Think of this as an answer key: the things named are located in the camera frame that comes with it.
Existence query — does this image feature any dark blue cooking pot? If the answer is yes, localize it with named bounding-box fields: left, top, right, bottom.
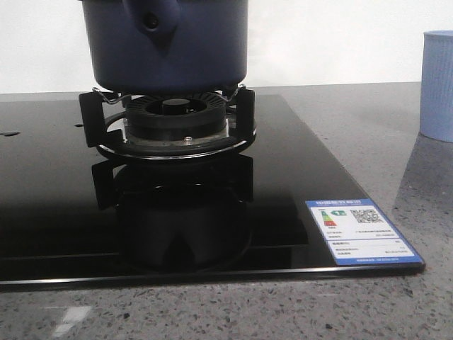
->
left=81, top=1, right=248, bottom=94

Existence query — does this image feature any black pot support grate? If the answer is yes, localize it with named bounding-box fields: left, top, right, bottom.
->
left=79, top=86, right=256, bottom=162

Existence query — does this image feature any black gas burner head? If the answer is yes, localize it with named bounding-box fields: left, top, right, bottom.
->
left=125, top=93, right=226, bottom=141

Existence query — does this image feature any light blue ribbed cup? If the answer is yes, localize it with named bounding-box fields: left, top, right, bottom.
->
left=420, top=30, right=452, bottom=142

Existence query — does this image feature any black glass stove top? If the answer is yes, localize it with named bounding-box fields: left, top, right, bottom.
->
left=1, top=95, right=425, bottom=290

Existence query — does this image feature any blue white energy label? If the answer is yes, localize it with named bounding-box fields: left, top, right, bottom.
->
left=306, top=198, right=423, bottom=266

